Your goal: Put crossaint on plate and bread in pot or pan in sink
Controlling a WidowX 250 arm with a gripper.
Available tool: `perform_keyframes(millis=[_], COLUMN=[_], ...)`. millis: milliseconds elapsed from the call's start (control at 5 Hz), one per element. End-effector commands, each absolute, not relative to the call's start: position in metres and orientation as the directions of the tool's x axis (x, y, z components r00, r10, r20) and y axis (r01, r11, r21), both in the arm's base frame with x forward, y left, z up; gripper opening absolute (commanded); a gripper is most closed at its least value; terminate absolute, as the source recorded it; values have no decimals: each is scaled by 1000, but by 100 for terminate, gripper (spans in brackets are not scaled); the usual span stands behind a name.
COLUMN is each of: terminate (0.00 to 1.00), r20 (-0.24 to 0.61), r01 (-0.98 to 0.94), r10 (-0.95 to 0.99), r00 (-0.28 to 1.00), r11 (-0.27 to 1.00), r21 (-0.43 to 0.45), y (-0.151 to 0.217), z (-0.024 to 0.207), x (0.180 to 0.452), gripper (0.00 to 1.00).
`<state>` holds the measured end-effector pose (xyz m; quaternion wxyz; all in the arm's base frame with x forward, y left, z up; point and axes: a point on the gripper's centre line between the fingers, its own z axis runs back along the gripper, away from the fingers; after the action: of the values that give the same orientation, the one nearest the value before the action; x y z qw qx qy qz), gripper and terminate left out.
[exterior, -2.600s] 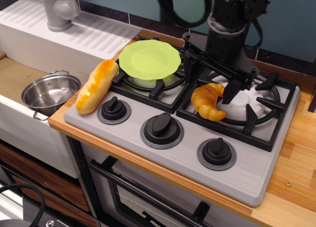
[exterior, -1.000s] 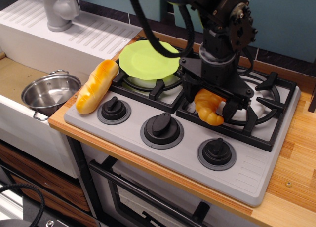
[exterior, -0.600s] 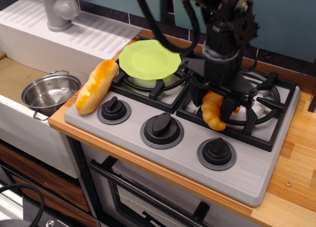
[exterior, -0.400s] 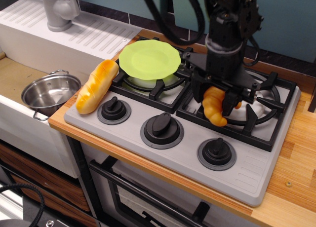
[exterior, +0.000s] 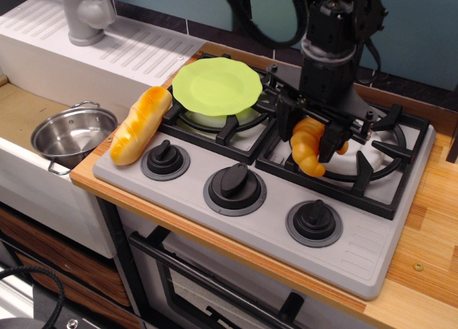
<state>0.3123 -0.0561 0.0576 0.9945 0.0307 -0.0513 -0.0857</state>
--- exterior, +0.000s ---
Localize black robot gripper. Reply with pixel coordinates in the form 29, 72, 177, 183
268, 39, 376, 163

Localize orange toy croissant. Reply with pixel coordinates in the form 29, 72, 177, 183
289, 116, 349, 179

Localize yellow toy bread loaf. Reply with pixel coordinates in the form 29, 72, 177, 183
109, 87, 172, 166

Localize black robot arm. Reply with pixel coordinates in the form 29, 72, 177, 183
268, 0, 387, 163

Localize light green plastic plate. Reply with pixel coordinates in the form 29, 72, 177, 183
172, 57, 263, 117

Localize small stainless steel pot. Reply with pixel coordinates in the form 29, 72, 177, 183
31, 100, 118, 175

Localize white right burner cap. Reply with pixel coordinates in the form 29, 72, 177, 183
322, 134, 384, 175

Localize black left burner grate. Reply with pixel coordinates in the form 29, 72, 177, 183
159, 53, 279, 165

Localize black burner grate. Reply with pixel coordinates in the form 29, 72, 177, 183
255, 104, 435, 220
159, 53, 279, 165

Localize black right burner grate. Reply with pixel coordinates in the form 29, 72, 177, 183
255, 104, 435, 220

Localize grey toy stove top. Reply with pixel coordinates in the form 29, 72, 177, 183
92, 53, 437, 301

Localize black right stove knob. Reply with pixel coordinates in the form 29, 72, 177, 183
286, 200, 343, 248

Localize black stove knob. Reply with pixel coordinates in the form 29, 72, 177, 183
141, 139, 190, 182
286, 200, 343, 248
203, 162, 267, 217

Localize black middle stove knob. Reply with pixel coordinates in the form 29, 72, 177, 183
203, 162, 267, 217

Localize black left stove knob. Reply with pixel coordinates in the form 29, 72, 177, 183
141, 139, 190, 182

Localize grey toy faucet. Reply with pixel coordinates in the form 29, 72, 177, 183
62, 0, 116, 46

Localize wooden drawer fronts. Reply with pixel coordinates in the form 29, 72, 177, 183
1, 204, 141, 328

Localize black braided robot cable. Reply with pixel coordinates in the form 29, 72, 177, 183
218, 0, 307, 48

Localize black oven door handle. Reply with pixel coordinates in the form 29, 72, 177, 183
128, 231, 304, 328

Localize black cable lower left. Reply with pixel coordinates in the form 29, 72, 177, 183
0, 264, 67, 329

